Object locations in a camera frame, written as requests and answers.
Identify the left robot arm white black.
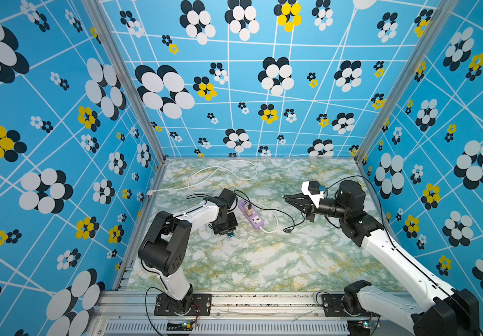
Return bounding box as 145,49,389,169
138,189,237,312

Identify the left aluminium corner post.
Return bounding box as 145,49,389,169
83,0,166,166

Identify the aluminium front rail frame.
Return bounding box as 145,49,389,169
85,290,452,336

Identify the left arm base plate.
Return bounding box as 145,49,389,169
153,293,212,317

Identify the black usb charging cable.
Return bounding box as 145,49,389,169
186,188,297,235

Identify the aluminium corner post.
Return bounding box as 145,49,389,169
355,0,459,166
83,0,166,166

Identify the pink usb charger cube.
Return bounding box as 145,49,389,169
243,201,254,216

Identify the left green circuit board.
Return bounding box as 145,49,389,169
166,321,195,332

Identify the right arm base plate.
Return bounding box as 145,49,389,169
316,292,378,319

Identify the purple power strip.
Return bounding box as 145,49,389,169
237,200,265,230

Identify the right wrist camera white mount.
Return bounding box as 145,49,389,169
301,181,326,209

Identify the right aluminium corner post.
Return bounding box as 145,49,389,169
355,0,459,166

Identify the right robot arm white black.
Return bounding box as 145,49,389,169
284,179,483,335

